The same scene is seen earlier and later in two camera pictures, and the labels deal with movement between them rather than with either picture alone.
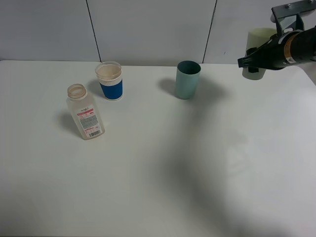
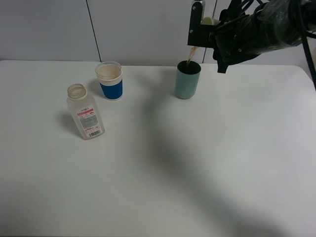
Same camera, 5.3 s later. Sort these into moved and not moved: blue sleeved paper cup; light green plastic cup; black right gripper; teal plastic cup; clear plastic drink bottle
Moved: black right gripper; light green plastic cup
Not moved: teal plastic cup; clear plastic drink bottle; blue sleeved paper cup
